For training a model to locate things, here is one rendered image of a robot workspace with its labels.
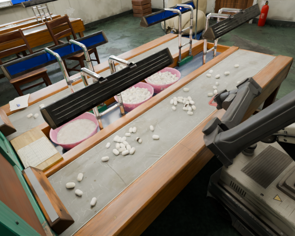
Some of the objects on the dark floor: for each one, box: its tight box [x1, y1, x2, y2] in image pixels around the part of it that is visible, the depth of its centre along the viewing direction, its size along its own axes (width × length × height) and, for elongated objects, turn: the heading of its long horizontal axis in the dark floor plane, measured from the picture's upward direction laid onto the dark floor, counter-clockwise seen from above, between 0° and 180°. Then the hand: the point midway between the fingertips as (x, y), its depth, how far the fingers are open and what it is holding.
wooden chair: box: [45, 14, 101, 77], centre depth 296 cm, size 44×43×91 cm
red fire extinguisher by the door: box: [258, 0, 269, 26], centre depth 418 cm, size 14×18×49 cm
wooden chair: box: [0, 29, 52, 96], centre depth 253 cm, size 44×43×91 cm
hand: (210, 103), depth 104 cm, fingers closed
